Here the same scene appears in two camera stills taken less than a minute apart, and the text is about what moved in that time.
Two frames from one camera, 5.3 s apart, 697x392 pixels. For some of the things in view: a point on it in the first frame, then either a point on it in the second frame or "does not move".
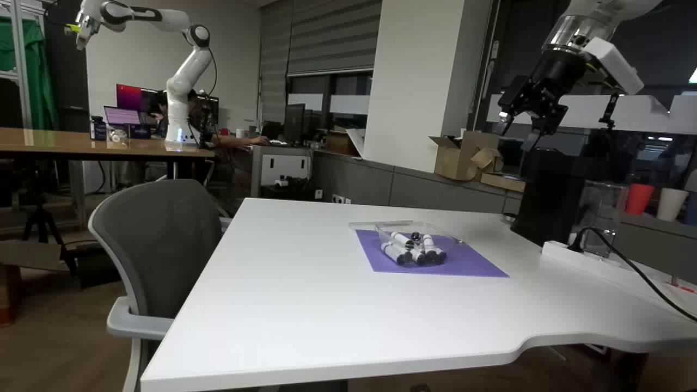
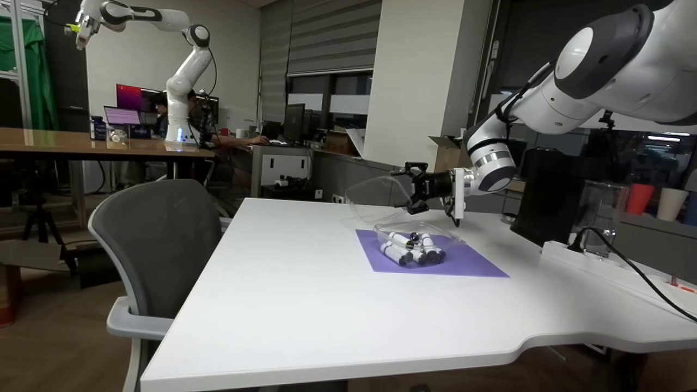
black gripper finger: [537, 139] → [418, 168]
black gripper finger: [508, 120] → [418, 206]
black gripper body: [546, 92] → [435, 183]
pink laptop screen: [120, 115] does not move
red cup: [639, 198] does not move
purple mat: [460, 259] does not move
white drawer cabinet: [283, 172] does not move
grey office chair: [160, 231] does not move
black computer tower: [551, 206] does not move
